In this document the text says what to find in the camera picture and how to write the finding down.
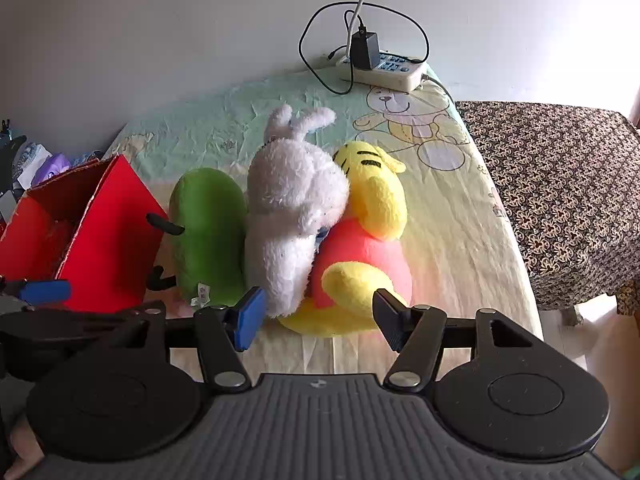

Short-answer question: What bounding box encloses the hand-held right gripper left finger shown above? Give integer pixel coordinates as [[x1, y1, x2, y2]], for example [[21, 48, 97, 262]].
[[117, 287, 268, 395]]

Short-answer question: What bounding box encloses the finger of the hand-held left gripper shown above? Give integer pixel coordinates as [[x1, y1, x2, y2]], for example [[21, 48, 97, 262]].
[[0, 307, 146, 353], [0, 277, 72, 307]]

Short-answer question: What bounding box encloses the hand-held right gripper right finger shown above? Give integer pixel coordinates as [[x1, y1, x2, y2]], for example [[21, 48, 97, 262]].
[[372, 288, 533, 393]]

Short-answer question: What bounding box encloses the yellow tiger plush red shirt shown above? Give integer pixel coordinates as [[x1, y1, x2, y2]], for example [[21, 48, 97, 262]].
[[277, 141, 415, 338]]

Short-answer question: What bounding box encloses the red cardboard box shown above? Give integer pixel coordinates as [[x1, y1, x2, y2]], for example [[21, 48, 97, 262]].
[[0, 154, 171, 313]]

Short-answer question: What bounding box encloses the green plush toy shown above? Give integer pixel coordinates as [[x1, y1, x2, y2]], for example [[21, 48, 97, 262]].
[[146, 167, 249, 309]]

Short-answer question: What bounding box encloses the white fluffy rabbit plush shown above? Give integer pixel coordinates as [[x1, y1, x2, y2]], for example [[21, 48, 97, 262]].
[[242, 102, 351, 318]]

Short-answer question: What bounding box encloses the person's left hand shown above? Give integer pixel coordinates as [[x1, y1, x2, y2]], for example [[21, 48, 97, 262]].
[[0, 412, 46, 480]]

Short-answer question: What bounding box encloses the cartoon printed bedsheet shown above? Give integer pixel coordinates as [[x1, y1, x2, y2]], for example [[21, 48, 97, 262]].
[[102, 62, 546, 376]]

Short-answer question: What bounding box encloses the purple tissue pack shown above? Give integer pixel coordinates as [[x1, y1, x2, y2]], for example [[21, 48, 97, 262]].
[[32, 154, 72, 187]]

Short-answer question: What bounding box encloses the blue white tissue pack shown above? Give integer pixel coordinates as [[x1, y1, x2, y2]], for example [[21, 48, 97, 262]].
[[17, 142, 53, 183]]

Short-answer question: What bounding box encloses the dark green board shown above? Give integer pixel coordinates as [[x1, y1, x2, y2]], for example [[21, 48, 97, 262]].
[[0, 135, 27, 196]]

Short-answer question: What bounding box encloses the brown patterned cloth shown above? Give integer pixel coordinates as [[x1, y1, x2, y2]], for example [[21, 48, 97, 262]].
[[455, 100, 640, 313]]

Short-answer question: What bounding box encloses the white power strip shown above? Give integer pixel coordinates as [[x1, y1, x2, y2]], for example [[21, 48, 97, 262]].
[[336, 50, 430, 93]]

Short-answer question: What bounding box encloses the black power adapter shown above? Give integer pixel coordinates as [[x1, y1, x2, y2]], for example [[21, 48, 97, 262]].
[[349, 30, 381, 71]]

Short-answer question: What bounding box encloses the grey power strip cord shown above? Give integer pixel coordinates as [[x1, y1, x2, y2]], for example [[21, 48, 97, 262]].
[[422, 74, 456, 106]]

